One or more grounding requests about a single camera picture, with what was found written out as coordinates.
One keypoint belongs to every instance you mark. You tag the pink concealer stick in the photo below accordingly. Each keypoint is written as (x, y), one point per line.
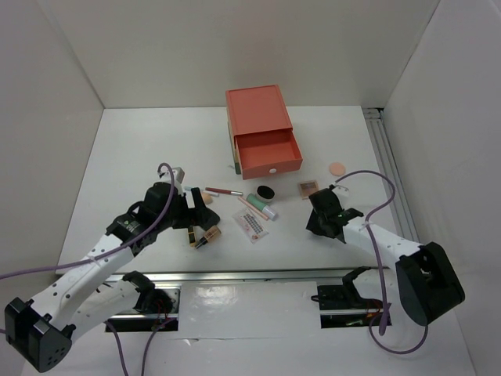
(252, 208)

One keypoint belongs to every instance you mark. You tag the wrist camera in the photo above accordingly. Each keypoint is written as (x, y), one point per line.
(339, 190)
(175, 178)

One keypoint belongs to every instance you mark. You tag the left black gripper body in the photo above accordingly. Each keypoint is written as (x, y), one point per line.
(181, 215)

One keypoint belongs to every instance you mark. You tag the green cream tube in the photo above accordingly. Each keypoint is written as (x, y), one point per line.
(261, 206)

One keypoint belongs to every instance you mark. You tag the red lip gloss tube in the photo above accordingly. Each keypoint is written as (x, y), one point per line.
(224, 191)

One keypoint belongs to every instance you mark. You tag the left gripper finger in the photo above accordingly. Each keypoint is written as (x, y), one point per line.
(207, 218)
(192, 199)

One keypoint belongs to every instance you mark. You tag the round pink powder puff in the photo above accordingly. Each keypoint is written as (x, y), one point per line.
(337, 169)

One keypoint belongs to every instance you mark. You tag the salmon top drawer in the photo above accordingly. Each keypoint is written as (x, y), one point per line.
(269, 153)

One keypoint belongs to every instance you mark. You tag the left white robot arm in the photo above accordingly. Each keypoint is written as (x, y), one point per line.
(43, 328)

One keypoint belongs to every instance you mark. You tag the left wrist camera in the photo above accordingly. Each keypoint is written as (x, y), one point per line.
(175, 178)

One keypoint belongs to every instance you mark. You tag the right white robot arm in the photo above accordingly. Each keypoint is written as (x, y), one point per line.
(428, 286)

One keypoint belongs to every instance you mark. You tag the sticker packet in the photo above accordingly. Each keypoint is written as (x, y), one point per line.
(250, 225)

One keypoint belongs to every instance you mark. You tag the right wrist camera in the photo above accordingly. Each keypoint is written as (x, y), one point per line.
(339, 190)

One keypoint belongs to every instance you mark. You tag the aluminium front rail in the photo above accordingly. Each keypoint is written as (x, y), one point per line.
(250, 275)

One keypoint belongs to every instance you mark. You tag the black gold lipstick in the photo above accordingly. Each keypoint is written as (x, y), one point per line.
(191, 236)

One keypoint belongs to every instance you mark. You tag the black lid cream jar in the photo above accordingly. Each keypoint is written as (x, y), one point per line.
(265, 194)

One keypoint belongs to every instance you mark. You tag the foundation bottle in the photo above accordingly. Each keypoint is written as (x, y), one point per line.
(211, 234)

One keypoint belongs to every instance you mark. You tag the aluminium side rail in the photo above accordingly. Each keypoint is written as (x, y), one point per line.
(399, 207)

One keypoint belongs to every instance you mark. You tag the eyeshadow palette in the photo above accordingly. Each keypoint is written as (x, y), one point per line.
(307, 188)

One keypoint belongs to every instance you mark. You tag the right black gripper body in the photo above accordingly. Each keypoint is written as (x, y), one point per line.
(315, 222)

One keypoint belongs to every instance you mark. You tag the beige makeup sponge egg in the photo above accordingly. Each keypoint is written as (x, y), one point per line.
(207, 198)

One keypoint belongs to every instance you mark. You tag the three-drawer organizer box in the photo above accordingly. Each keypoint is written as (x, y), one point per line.
(252, 110)

